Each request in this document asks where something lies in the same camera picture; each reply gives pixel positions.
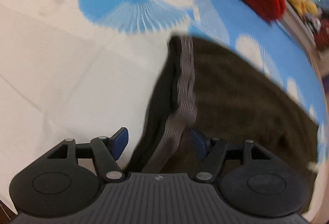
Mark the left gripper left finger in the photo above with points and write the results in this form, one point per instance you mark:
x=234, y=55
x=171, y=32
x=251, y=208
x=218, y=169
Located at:
x=106, y=152

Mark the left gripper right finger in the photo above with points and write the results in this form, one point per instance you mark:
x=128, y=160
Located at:
x=211, y=152

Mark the dark brown corduroy pants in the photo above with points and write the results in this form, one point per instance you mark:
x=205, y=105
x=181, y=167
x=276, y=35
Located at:
x=271, y=141

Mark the blue white patterned bedsheet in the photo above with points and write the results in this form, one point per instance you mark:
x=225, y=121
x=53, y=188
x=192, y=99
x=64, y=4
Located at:
x=83, y=68

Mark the yellow bear plush toy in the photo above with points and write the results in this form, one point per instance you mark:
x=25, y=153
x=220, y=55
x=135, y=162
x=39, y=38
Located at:
x=305, y=7

